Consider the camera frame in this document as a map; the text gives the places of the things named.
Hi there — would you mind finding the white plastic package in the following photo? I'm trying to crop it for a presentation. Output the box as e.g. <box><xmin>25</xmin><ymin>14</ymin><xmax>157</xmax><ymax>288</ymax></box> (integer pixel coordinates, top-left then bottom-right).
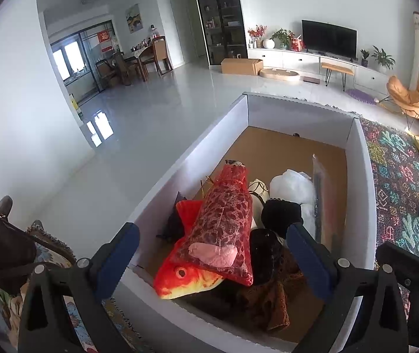
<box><xmin>311</xmin><ymin>154</ymin><xmax>346</xmax><ymax>251</ymax></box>

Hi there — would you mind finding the white door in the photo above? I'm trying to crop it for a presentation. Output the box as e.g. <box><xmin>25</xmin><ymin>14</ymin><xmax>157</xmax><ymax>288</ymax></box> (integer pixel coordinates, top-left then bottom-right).
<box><xmin>169</xmin><ymin>0</ymin><xmax>195</xmax><ymax>67</ymax></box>

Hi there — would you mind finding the brown knit cloth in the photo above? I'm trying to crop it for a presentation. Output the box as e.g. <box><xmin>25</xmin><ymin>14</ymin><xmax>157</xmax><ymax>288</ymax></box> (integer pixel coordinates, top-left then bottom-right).
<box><xmin>237</xmin><ymin>246</ymin><xmax>307</xmax><ymax>333</ymax></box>

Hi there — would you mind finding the orange fish plush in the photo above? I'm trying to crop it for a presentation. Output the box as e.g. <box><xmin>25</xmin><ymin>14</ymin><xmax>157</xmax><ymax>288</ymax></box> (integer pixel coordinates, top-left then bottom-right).
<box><xmin>154</xmin><ymin>191</ymin><xmax>225</xmax><ymax>299</ymax></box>

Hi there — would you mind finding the white embroidered towel roll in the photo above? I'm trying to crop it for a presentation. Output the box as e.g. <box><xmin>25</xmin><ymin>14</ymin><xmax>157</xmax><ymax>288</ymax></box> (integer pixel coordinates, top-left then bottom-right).
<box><xmin>270</xmin><ymin>169</ymin><xmax>315</xmax><ymax>204</ymax></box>

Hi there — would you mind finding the colourful patterned woven blanket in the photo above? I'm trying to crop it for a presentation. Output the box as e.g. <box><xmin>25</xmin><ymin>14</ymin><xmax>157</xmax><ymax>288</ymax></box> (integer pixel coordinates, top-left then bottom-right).
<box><xmin>358</xmin><ymin>118</ymin><xmax>419</xmax><ymax>324</ymax></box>

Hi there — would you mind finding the white television cabinet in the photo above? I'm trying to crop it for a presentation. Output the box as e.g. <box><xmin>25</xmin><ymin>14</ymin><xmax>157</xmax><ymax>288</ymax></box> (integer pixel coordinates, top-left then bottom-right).
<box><xmin>247</xmin><ymin>46</ymin><xmax>397</xmax><ymax>96</ymax></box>

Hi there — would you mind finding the large green potted plant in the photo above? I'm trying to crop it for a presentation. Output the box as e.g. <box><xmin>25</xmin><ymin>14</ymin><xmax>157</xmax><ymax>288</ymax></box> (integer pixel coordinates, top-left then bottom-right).
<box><xmin>371</xmin><ymin>46</ymin><xmax>396</xmax><ymax>74</ymax></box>

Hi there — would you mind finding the red flower bouquet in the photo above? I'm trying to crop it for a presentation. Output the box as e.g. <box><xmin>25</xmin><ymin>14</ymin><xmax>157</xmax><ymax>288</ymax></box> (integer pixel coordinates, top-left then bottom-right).
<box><xmin>247</xmin><ymin>25</ymin><xmax>268</xmax><ymax>48</ymax></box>

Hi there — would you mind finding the green plant with red decorations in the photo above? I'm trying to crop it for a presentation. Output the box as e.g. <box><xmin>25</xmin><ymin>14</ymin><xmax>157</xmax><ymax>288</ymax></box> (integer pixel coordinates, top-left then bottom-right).
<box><xmin>271</xmin><ymin>28</ymin><xmax>294</xmax><ymax>50</ymax></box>

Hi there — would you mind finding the dark brown handbag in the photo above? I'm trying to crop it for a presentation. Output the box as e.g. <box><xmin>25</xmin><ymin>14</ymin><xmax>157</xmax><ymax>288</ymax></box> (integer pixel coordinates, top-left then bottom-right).
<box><xmin>0</xmin><ymin>196</ymin><xmax>37</xmax><ymax>295</ymax></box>

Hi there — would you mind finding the floral fringed cloth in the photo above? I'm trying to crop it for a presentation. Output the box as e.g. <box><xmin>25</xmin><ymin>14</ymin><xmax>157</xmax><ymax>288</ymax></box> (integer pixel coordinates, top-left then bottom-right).
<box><xmin>0</xmin><ymin>221</ymin><xmax>148</xmax><ymax>353</ymax></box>

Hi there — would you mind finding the dark glass display cabinet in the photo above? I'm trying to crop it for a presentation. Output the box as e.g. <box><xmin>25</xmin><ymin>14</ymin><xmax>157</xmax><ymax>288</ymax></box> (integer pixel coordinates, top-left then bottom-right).
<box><xmin>190</xmin><ymin>0</ymin><xmax>249</xmax><ymax>67</ymax></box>

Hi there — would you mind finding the black fabric item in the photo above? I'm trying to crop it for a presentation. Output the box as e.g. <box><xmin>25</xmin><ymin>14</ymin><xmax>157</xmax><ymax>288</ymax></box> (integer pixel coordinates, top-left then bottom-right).
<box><xmin>261</xmin><ymin>198</ymin><xmax>304</xmax><ymax>238</ymax></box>

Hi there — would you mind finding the wooden dining table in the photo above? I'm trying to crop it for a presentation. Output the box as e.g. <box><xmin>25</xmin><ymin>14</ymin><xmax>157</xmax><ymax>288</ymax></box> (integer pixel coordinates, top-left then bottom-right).
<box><xmin>119</xmin><ymin>46</ymin><xmax>159</xmax><ymax>81</ymax></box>

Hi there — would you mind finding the framed wall painting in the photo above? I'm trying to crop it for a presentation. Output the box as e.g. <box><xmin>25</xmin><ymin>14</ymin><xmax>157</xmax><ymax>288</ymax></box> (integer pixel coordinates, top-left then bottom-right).
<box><xmin>125</xmin><ymin>4</ymin><xmax>144</xmax><ymax>34</ymax></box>

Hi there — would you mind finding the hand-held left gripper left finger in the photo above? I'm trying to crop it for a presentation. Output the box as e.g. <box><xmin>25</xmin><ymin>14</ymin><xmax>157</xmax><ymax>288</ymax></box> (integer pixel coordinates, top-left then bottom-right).
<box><xmin>18</xmin><ymin>222</ymin><xmax>141</xmax><ymax>353</ymax></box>

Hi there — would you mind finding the black television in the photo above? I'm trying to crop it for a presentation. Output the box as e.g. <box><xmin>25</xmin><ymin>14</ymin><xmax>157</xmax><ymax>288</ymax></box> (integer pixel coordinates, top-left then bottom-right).
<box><xmin>301</xmin><ymin>19</ymin><xmax>358</xmax><ymax>59</ymax></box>

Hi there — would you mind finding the orange lounge chair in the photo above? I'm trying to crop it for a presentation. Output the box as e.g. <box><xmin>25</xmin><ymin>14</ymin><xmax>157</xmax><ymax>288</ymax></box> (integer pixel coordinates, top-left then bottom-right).
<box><xmin>378</xmin><ymin>75</ymin><xmax>419</xmax><ymax>138</ymax></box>

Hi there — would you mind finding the wooden stool with metal legs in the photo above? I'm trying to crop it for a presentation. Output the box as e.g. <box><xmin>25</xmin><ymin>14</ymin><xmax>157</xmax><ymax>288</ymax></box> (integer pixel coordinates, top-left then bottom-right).
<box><xmin>321</xmin><ymin>62</ymin><xmax>354</xmax><ymax>92</ymax></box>

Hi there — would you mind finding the red spotted fish plush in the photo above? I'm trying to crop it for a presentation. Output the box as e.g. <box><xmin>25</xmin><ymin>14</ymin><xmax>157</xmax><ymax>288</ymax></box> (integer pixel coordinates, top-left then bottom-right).
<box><xmin>174</xmin><ymin>160</ymin><xmax>255</xmax><ymax>287</ymax></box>

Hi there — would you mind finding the pale yellow cloth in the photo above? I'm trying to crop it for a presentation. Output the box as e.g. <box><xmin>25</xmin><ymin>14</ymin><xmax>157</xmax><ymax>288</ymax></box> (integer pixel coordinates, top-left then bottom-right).
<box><xmin>248</xmin><ymin>178</ymin><xmax>271</xmax><ymax>207</ymax></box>

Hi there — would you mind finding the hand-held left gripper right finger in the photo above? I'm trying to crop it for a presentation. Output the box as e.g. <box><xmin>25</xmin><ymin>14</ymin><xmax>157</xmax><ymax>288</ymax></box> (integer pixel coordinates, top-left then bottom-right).
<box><xmin>286</xmin><ymin>222</ymin><xmax>410</xmax><ymax>353</ymax></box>

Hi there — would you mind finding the oval cat scratcher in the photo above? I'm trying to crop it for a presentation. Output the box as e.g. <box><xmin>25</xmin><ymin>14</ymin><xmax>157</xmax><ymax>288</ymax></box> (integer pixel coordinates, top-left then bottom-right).
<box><xmin>259</xmin><ymin>67</ymin><xmax>301</xmax><ymax>81</ymax></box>

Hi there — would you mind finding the glass balcony door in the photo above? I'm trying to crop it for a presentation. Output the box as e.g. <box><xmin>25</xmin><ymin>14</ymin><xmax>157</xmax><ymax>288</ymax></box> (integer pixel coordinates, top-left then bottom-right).
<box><xmin>50</xmin><ymin>21</ymin><xmax>119</xmax><ymax>98</ymax></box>

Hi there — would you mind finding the white cardboard box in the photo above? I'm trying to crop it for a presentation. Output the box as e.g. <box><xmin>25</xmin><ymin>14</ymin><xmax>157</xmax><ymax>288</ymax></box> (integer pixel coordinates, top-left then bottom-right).
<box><xmin>116</xmin><ymin>94</ymin><xmax>377</xmax><ymax>353</ymax></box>

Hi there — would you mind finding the brown cardboard box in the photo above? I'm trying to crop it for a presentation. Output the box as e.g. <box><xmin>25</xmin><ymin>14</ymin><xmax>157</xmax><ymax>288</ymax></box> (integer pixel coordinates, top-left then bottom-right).
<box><xmin>220</xmin><ymin>58</ymin><xmax>264</xmax><ymax>77</ymax></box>

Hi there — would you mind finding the wooden dining chair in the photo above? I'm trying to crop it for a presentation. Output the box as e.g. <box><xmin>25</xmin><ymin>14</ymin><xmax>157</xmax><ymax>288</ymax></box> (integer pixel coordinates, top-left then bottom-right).
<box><xmin>151</xmin><ymin>36</ymin><xmax>174</xmax><ymax>76</ymax></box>

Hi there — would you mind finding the dark cloth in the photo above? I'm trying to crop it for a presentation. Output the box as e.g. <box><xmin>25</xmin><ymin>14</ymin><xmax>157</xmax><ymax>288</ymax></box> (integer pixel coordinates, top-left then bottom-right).
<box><xmin>156</xmin><ymin>206</ymin><xmax>186</xmax><ymax>243</ymax></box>

